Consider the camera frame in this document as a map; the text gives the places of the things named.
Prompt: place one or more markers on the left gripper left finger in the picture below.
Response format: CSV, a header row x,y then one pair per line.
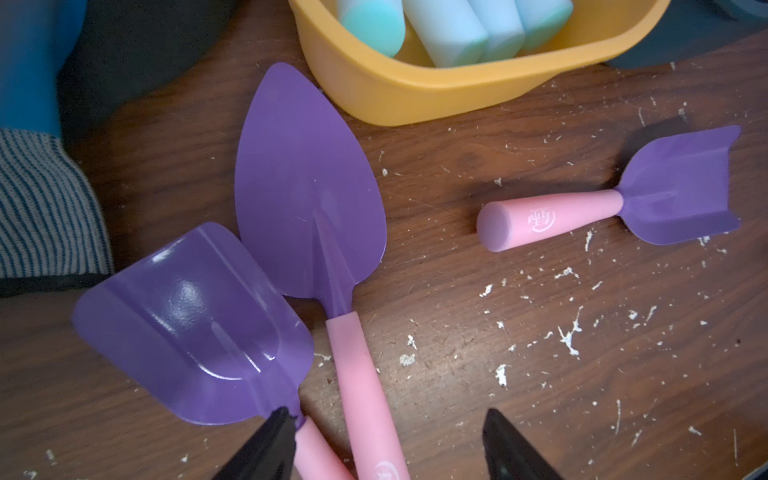
x,y
268,454

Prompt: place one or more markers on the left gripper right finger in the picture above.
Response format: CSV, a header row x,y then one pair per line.
x,y
508,453

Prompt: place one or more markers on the purple square shovel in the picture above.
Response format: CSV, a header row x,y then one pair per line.
x,y
200,326
674,189

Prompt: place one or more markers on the yellow plastic storage box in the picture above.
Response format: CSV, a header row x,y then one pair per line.
x,y
408,89

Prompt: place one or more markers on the teal shovel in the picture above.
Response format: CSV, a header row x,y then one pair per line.
x,y
502,22
449,30
380,24

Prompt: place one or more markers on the teal shovel sideways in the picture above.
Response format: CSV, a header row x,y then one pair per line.
x,y
542,20

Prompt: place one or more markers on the teal plastic storage box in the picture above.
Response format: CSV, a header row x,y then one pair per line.
x,y
691,28

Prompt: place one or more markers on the purple pointed shovel lower left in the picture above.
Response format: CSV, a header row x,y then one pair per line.
x,y
310,212

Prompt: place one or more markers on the blue grey gardening glove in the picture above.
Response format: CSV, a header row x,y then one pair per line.
x,y
66,66

